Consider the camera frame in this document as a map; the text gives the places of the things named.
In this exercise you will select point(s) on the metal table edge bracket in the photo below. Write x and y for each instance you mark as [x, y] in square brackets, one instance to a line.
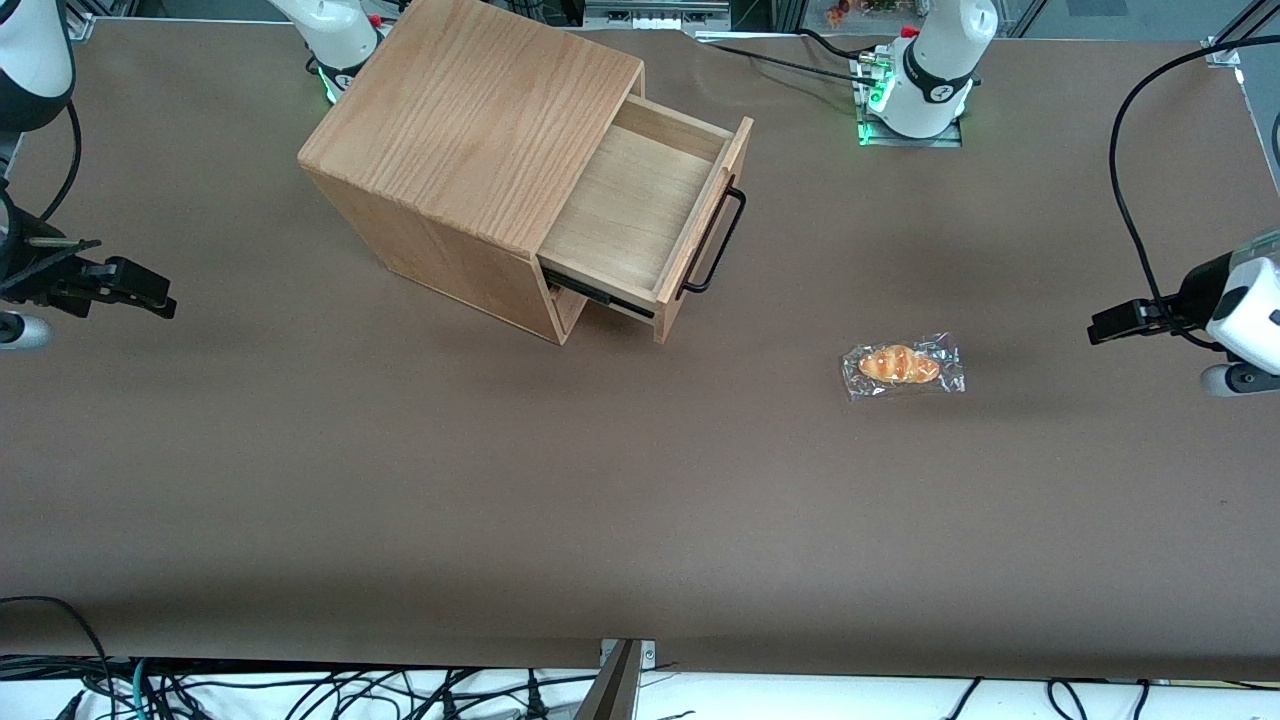
[650, 652]

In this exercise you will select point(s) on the orange toy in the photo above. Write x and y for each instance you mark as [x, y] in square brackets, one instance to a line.
[845, 12]

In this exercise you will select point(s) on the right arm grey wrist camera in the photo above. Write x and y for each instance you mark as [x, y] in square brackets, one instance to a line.
[25, 332]

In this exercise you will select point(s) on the brown table cover sheet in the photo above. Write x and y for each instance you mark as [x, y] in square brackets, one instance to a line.
[640, 500]

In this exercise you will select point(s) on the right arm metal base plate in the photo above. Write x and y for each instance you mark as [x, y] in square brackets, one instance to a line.
[328, 90]

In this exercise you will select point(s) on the bread roll in clear wrapper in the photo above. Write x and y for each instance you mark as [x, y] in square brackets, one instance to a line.
[900, 365]

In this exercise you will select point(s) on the grey device box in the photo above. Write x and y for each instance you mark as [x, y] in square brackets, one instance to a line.
[650, 15]

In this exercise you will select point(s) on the wooden drawer cabinet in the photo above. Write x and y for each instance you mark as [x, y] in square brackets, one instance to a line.
[470, 120]

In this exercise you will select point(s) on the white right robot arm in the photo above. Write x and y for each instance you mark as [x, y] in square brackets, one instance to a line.
[335, 30]

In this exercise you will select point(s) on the aluminium frame profile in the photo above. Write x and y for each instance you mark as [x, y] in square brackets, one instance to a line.
[80, 20]
[1222, 50]

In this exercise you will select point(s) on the dark tapered bar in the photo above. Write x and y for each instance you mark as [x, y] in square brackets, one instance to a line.
[612, 695]

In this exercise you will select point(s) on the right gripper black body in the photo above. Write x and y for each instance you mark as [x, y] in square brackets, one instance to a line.
[30, 275]

